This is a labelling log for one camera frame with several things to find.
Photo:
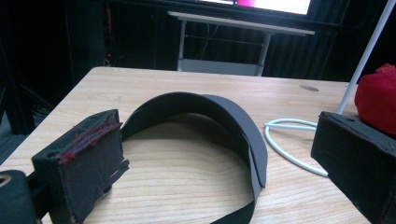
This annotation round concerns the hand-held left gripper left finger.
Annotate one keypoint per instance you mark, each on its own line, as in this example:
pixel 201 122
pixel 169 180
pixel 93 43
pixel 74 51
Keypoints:
pixel 81 161

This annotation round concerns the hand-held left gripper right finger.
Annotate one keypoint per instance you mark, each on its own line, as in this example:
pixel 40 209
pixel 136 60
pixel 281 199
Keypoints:
pixel 358 155

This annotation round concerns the red cap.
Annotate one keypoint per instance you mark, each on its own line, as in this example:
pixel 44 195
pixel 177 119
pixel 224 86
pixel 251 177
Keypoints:
pixel 377 99

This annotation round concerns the white metal pole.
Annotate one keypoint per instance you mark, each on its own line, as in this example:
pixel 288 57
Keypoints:
pixel 367 53

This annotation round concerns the bright monitor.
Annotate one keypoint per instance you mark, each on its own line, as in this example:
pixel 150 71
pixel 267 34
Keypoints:
pixel 280 4

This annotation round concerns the white metal table frame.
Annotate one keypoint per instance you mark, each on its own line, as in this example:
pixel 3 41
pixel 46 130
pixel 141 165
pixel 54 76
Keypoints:
pixel 218 66

